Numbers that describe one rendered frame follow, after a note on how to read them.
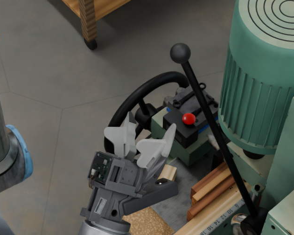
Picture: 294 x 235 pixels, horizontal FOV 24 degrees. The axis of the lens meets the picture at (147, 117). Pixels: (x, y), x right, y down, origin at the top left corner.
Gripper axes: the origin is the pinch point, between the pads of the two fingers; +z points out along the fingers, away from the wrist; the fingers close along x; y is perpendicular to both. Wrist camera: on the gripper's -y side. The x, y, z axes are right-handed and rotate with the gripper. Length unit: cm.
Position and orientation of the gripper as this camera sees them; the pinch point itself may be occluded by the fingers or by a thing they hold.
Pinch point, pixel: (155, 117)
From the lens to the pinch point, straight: 117.6
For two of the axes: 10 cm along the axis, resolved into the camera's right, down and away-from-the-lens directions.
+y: -8.1, -2.8, -5.2
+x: -5.0, -1.4, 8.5
